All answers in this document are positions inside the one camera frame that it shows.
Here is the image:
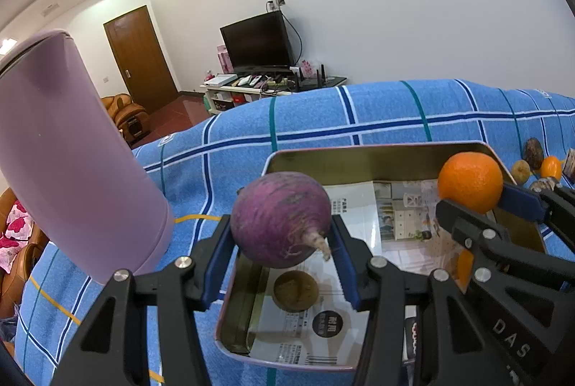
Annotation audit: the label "small orange tangerine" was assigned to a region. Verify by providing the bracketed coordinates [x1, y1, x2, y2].
[539, 155, 562, 182]

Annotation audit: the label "small green fruit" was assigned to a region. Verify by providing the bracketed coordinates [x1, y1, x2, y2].
[511, 159, 531, 186]

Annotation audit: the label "dark brown passion fruit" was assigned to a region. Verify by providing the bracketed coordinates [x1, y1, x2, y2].
[523, 137, 545, 171]

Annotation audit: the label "large orange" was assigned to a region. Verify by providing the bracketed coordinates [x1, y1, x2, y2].
[438, 152, 504, 214]

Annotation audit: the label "purple round turnip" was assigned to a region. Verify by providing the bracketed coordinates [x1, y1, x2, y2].
[230, 172, 331, 269]

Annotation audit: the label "purple cut taro piece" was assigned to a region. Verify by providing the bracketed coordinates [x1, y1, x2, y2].
[562, 148, 575, 183]

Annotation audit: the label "brown kiwi fruit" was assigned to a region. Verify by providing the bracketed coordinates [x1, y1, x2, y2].
[272, 270, 319, 313]

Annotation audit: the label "printed paper sheet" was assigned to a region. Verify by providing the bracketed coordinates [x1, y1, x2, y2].
[249, 180, 460, 371]

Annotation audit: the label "pink rectangular tin box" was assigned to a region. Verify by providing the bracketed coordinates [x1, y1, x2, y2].
[214, 140, 548, 373]

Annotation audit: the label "pink floral cushion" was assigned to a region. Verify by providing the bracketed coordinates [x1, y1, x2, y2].
[0, 200, 34, 274]

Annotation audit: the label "pink cylindrical thermos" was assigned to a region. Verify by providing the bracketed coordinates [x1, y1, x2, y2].
[1, 30, 174, 284]

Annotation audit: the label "blue plaid blanket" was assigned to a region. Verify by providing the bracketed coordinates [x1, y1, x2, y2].
[15, 79, 574, 385]

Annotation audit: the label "orange leather armchair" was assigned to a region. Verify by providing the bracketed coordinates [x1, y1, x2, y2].
[101, 93, 151, 145]

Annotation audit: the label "brown wooden door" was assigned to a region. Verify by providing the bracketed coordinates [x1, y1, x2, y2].
[103, 6, 178, 114]

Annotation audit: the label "white tv stand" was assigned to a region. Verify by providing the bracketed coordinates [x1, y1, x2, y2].
[201, 75, 347, 115]

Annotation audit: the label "black television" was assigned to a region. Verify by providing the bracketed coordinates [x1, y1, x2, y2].
[220, 11, 294, 72]

